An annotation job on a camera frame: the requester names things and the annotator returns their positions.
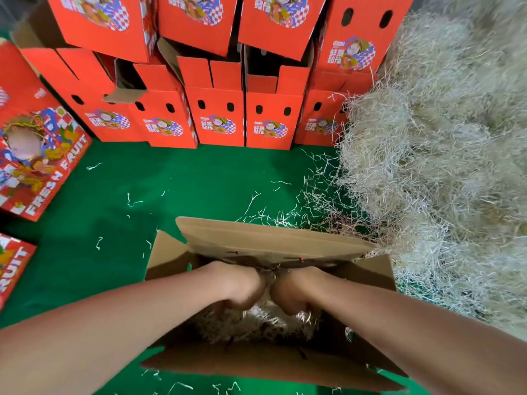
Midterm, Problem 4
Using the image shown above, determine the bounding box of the person's left hand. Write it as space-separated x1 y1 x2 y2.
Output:
211 261 267 312

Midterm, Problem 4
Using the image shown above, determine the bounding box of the person's right hand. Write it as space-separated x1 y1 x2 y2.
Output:
270 267 331 317

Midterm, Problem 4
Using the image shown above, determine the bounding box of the shredded paper box filling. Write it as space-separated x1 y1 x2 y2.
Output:
193 270 323 345

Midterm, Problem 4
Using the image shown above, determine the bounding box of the open brown cardboard box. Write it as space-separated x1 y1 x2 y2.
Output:
140 216 409 394

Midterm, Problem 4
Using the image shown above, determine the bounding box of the stack of red fruit boxes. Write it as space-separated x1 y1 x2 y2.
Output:
10 0 417 151

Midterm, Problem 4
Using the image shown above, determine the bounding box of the large pile of shredded paper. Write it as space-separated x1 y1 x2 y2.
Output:
237 0 527 346

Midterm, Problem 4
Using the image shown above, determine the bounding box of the closed red printed fruit carton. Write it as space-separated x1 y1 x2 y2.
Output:
0 38 94 223
0 233 38 312

